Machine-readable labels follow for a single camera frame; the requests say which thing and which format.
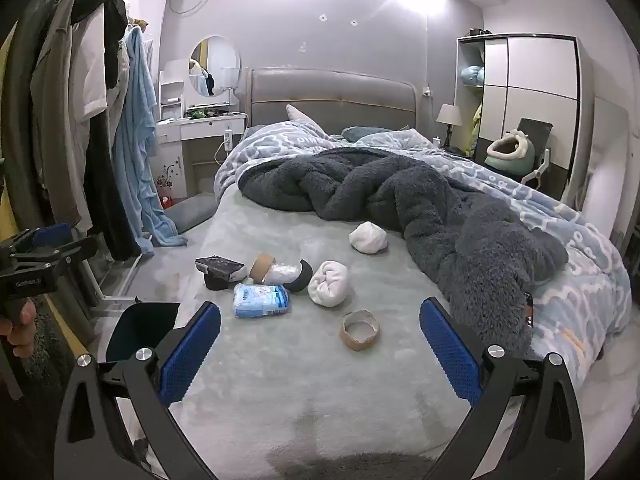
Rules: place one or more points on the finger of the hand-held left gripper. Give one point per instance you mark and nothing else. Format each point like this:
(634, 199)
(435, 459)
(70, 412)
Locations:
(75, 250)
(52, 235)

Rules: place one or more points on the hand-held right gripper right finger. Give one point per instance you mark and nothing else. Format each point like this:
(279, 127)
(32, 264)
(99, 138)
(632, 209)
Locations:
(450, 355)

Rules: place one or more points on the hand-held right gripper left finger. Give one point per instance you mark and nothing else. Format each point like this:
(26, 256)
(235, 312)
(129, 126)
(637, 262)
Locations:
(192, 350)

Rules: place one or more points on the blue tissue packet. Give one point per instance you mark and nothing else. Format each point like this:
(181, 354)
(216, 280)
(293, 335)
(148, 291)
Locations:
(260, 300)

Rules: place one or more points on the black box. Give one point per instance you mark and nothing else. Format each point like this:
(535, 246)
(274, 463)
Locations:
(220, 267)

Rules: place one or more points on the round cardboard tape core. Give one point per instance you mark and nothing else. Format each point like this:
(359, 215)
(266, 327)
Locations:
(360, 346)

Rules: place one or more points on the long bubble wrap roll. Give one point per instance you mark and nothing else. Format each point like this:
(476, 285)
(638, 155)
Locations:
(282, 272)

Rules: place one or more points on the black curved plastic piece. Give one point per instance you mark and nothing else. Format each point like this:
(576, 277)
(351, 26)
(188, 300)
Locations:
(304, 277)

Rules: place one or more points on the white cloth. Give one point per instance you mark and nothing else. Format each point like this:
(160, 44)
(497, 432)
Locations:
(327, 282)

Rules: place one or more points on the white ball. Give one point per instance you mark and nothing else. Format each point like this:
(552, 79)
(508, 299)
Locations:
(367, 237)

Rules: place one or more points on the person's left hand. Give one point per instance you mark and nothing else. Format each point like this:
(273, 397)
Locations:
(17, 325)

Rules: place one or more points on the white clothes rack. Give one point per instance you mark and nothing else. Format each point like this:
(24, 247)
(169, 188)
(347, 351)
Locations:
(120, 280)

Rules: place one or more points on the small red container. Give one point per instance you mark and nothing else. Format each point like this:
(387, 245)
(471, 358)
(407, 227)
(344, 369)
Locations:
(166, 203)

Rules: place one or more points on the grey floor cushion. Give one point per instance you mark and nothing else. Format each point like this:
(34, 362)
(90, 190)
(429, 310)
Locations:
(192, 212)

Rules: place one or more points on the olive grey coat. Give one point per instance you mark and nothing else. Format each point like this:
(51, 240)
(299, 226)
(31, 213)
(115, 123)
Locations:
(47, 85)

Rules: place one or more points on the dark grey fleece blanket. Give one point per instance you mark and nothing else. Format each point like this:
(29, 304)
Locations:
(425, 200)

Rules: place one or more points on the white shirt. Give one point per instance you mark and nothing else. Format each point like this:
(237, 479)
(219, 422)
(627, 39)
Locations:
(90, 70)

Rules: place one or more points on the blue patterned duvet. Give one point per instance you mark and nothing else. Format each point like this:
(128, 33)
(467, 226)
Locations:
(575, 240)

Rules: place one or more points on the white dressing table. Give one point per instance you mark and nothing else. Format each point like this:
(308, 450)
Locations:
(200, 130)

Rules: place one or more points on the white power strip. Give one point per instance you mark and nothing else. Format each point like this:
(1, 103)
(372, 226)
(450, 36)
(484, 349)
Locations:
(227, 137)

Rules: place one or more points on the white shelf unit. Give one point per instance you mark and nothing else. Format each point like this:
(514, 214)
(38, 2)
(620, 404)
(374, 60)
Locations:
(172, 80)

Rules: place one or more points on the green cream pet bed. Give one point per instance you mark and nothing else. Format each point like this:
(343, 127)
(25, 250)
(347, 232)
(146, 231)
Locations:
(510, 152)

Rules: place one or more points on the yellow green garment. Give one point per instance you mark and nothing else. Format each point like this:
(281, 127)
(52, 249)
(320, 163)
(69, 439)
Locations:
(475, 130)

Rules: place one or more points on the black hanging garment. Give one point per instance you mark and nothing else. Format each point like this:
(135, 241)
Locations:
(107, 10)

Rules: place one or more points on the round mirror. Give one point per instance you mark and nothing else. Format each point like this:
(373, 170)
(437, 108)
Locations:
(220, 60)

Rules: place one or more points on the dark chair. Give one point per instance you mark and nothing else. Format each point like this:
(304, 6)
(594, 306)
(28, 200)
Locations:
(537, 132)

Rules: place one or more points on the teal pillow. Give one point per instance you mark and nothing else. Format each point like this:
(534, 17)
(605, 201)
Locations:
(360, 133)

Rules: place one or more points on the bedside lamp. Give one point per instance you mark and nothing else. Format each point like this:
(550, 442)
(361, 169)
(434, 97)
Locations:
(449, 115)

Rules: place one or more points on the white pillow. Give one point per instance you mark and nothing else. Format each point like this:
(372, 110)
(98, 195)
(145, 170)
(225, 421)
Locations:
(300, 114)

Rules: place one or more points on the teal plush toy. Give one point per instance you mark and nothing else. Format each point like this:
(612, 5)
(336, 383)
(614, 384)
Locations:
(472, 75)

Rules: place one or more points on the grey padded headboard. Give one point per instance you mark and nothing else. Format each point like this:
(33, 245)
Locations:
(330, 95)

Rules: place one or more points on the white wardrobe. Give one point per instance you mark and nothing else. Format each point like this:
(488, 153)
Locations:
(540, 75)

